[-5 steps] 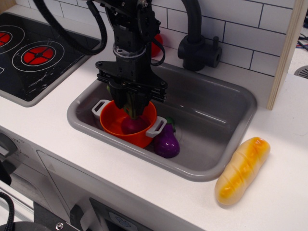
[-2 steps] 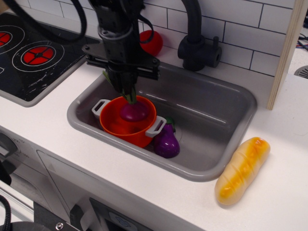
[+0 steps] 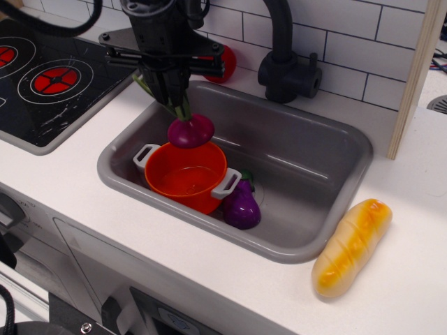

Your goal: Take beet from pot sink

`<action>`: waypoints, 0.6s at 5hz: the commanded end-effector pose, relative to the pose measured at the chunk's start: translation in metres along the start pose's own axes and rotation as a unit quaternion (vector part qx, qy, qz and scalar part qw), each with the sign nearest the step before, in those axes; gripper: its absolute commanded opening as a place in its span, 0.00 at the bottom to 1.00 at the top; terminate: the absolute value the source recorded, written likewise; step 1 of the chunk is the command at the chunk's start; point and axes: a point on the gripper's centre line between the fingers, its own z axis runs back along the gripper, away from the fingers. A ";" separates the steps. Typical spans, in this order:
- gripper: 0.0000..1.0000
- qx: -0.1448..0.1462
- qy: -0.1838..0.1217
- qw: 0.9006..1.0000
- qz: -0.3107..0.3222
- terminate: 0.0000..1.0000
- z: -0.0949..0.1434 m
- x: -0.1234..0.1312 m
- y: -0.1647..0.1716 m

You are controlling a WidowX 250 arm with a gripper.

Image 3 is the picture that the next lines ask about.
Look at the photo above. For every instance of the red toy tomato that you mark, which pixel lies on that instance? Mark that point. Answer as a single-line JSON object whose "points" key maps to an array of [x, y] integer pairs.
{"points": [[230, 63]]}

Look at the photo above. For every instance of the black toy stove top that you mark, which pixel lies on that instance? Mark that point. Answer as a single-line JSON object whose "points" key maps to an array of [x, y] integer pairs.
{"points": [[50, 87]]}

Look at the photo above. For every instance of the grey plastic sink basin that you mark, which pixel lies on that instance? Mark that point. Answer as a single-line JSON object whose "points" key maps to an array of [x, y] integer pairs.
{"points": [[306, 169]]}

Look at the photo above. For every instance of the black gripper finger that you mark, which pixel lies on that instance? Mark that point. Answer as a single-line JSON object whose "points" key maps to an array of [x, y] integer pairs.
{"points": [[177, 84], [155, 79]]}

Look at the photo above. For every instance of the purple toy beet green leaves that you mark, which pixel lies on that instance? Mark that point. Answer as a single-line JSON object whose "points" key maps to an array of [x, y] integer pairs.
{"points": [[188, 130]]}

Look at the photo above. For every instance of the toy bread loaf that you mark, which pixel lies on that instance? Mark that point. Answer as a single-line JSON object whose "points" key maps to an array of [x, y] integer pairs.
{"points": [[350, 247]]}

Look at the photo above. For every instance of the purple toy eggplant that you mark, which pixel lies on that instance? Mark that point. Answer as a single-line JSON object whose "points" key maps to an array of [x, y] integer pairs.
{"points": [[240, 209]]}

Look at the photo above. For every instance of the white toy kitchen front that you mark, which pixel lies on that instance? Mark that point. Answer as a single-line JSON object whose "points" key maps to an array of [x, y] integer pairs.
{"points": [[124, 293]]}

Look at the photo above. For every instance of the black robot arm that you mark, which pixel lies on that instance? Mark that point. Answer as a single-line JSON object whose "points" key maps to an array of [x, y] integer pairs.
{"points": [[160, 8]]}

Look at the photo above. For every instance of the grey oven knob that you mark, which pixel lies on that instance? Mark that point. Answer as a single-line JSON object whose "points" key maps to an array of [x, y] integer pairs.
{"points": [[11, 213]]}

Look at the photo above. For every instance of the dark grey toy faucet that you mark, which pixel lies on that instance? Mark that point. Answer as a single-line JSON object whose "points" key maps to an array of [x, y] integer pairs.
{"points": [[280, 72]]}

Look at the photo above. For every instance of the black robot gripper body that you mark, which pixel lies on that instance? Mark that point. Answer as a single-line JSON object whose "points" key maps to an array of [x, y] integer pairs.
{"points": [[165, 44]]}

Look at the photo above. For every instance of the light wooden side panel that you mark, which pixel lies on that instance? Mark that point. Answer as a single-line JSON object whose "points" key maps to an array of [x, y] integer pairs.
{"points": [[427, 40]]}

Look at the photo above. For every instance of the orange toy pot grey handles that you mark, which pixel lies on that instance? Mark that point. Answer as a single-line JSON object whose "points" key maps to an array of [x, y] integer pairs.
{"points": [[198, 178]]}

